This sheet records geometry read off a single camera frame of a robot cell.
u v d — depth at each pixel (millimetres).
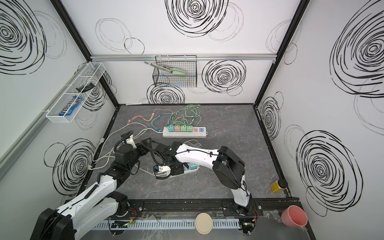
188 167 844
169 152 596
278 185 732
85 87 761
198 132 1007
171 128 985
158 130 1049
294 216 632
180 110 1161
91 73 913
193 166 811
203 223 644
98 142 1012
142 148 666
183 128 987
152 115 1110
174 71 920
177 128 985
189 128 987
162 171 739
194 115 1105
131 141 728
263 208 741
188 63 937
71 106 672
